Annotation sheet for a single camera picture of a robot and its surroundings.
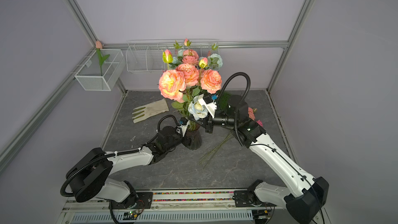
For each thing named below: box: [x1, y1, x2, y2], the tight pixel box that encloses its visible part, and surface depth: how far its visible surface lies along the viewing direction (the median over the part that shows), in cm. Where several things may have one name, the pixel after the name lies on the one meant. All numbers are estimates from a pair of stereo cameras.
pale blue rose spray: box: [171, 49, 224, 69], surface depth 75 cm
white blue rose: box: [188, 95, 209, 121], surface depth 54 cm
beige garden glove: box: [131, 98, 170, 124], surface depth 111 cm
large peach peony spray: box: [158, 49, 223, 103], surface depth 45 cm
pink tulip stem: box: [95, 40, 111, 77], surface depth 91 cm
